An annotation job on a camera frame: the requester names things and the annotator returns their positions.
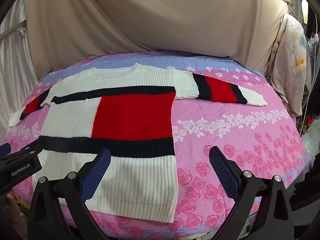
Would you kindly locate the pink floral bed sheet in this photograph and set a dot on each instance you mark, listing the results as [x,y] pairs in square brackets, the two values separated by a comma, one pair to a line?
[225,122]

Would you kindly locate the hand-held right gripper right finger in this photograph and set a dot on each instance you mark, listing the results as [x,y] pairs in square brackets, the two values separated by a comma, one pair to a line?
[222,173]

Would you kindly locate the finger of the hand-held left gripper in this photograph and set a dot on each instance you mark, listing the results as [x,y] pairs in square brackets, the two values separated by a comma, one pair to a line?
[5,149]

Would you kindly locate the white satin curtain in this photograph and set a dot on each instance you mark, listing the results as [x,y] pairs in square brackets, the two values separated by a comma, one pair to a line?
[15,67]

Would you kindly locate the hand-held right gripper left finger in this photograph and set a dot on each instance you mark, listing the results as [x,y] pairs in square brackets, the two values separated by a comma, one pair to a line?
[97,173]

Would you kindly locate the beige backdrop curtain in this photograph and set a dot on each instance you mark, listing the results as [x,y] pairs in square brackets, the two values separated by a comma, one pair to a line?
[150,17]

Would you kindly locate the dark hanging clothes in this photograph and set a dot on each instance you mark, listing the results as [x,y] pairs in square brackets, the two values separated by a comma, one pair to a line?
[313,92]

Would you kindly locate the white red black knit sweater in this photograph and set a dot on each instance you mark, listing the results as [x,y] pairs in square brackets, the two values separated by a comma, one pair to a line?
[130,115]

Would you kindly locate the floral hanging cloth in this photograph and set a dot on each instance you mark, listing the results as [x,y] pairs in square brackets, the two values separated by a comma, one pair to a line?
[290,67]

